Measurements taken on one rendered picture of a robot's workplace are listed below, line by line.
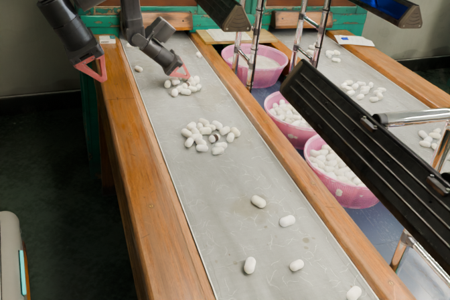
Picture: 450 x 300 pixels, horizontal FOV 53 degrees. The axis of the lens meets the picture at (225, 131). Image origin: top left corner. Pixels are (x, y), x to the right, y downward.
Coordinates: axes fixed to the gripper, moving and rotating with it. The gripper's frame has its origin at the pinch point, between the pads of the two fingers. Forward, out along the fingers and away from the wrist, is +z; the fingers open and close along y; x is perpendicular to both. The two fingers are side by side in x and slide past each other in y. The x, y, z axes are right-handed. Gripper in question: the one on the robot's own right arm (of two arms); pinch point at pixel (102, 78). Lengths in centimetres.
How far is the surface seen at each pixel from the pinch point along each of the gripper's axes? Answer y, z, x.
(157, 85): 45, 35, -12
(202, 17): 88, 42, -44
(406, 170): -57, 5, -31
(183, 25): 83, 38, -35
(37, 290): 35, 79, 64
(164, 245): -29.5, 23.2, 5.6
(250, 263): -38.8, 30.1, -7.1
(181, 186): -10.0, 30.1, -2.6
